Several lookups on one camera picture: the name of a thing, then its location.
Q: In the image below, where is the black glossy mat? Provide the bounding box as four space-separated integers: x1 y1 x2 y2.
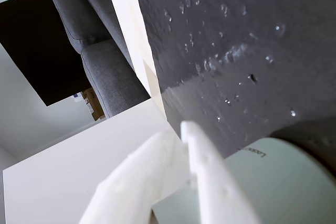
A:
130 0 336 162

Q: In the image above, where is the black flat panel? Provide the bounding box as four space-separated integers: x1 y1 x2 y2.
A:
0 0 93 107

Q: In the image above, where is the grey fabric sofa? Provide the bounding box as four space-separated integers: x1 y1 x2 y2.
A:
48 0 152 119

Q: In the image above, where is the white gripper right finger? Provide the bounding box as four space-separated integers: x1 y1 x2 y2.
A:
180 120 261 224

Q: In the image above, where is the brown cardboard box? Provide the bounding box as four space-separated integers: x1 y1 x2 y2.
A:
80 87 106 122

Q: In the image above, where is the pale grey-green mug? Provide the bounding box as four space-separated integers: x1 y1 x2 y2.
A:
151 137 336 224

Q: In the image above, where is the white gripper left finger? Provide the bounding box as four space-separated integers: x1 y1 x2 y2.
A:
78 132 193 224

